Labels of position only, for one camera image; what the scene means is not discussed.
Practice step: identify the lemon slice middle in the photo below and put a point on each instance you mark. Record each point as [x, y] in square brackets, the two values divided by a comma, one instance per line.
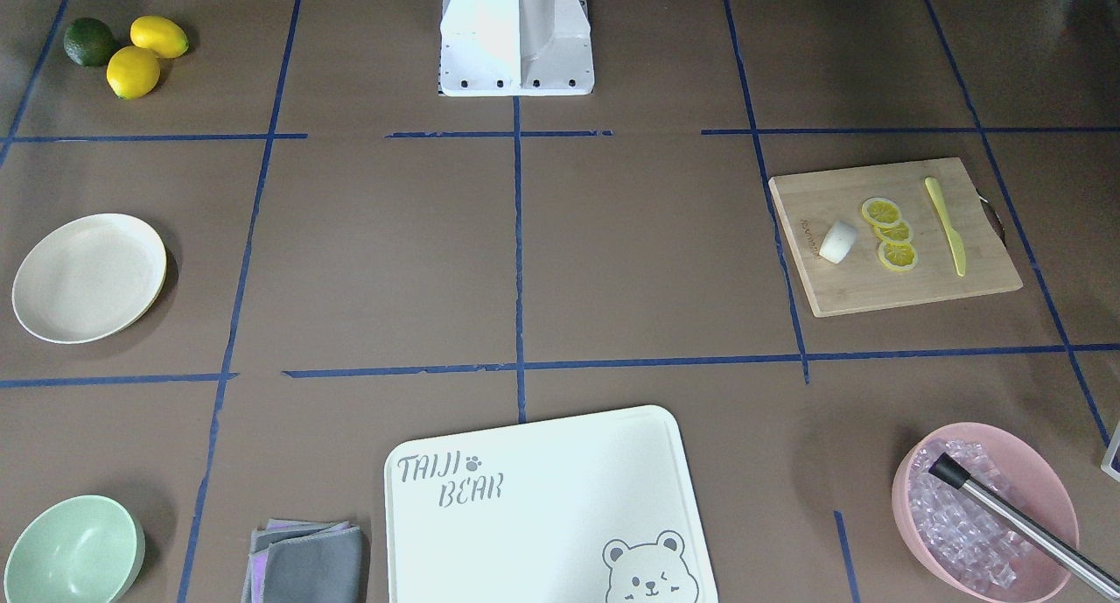
[899, 234]

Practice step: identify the yellow lemon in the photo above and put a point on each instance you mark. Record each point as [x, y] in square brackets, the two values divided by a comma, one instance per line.
[160, 35]
[133, 72]

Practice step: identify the cream round plate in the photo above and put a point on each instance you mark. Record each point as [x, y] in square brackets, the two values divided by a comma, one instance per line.
[89, 279]

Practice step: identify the green lime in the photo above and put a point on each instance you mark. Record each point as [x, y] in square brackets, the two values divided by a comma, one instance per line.
[89, 42]

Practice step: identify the steel muddler black tip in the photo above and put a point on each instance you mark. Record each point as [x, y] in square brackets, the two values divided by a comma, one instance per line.
[947, 470]

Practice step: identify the light green bowl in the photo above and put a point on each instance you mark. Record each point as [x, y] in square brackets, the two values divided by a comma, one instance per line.
[84, 549]

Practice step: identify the clear ice cubes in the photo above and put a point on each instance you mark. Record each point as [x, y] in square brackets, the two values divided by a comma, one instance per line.
[973, 546]

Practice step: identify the yellow lemon upper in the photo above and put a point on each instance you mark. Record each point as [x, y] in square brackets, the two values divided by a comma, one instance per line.
[160, 35]

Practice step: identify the lemon slice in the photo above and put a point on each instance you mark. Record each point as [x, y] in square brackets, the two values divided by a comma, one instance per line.
[899, 234]
[897, 259]
[881, 213]

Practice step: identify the yellow lemon lower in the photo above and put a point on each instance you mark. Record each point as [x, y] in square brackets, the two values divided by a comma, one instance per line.
[133, 72]

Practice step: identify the grey folded cloth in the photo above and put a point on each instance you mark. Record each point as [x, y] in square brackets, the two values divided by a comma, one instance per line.
[304, 561]

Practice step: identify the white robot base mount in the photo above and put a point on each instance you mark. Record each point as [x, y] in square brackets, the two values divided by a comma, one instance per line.
[498, 48]

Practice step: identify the lemon slice top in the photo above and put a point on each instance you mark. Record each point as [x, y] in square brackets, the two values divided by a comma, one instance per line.
[881, 213]

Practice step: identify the lemon slice bottom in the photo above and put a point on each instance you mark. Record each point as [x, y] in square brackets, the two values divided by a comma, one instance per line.
[897, 259]

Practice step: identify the metal cutting board handle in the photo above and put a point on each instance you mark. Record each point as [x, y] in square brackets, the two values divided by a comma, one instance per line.
[993, 218]

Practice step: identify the yellow plastic knife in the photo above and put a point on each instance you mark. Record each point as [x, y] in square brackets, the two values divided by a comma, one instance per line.
[954, 239]

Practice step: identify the white bear tray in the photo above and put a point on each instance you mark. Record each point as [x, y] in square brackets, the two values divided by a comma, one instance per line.
[592, 508]

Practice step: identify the bamboo cutting board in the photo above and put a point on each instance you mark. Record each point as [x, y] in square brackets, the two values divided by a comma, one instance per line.
[872, 238]

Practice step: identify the pink bowl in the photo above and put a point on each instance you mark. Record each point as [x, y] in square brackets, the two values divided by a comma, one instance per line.
[1043, 498]

